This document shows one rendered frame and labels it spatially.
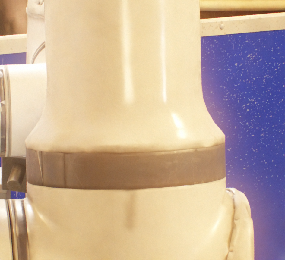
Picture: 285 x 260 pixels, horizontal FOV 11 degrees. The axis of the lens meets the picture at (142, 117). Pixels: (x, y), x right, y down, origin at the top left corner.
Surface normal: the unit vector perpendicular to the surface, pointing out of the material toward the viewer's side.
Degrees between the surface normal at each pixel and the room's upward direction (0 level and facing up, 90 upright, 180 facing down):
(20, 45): 90
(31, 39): 72
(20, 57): 90
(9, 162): 114
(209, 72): 90
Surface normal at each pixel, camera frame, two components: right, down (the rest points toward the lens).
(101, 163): -0.21, 0.07
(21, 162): -0.14, 0.60
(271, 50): 0.44, 0.21
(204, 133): 0.57, -0.67
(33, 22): -0.83, 0.29
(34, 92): 0.08, -0.40
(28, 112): 0.14, -0.03
